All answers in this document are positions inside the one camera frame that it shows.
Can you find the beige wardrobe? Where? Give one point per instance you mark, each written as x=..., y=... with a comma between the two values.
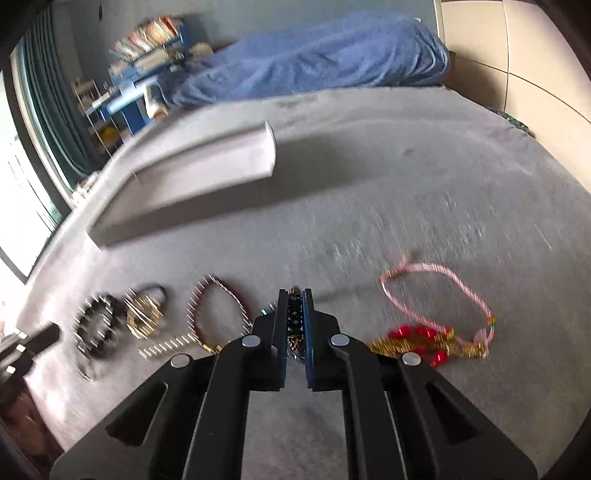
x=517, y=55

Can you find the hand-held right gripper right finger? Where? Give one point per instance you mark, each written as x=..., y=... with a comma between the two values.
x=310, y=350

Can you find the yellow object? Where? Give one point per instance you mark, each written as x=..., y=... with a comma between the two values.
x=110, y=134

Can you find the blue desk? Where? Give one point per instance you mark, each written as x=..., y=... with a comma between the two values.
x=129, y=108

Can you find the pearl bar hair clip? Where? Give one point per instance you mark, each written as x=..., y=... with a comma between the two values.
x=161, y=348

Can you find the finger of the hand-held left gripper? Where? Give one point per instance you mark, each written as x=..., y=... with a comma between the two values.
x=44, y=336

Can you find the row of books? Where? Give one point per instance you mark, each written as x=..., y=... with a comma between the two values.
x=147, y=34

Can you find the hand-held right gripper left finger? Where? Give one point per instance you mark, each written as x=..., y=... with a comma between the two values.
x=280, y=350

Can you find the red bead gold brooch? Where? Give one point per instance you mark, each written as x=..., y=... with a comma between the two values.
x=406, y=333

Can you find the teal curtain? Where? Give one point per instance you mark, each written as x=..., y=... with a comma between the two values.
x=60, y=106

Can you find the blue blanket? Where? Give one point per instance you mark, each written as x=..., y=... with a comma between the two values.
x=323, y=60

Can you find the white shelf rack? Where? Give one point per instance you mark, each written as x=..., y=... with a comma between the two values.
x=85, y=92

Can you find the grey cardboard tray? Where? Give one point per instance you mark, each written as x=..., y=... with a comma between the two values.
x=184, y=194

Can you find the grey bed blanket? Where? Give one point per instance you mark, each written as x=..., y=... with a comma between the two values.
x=415, y=184

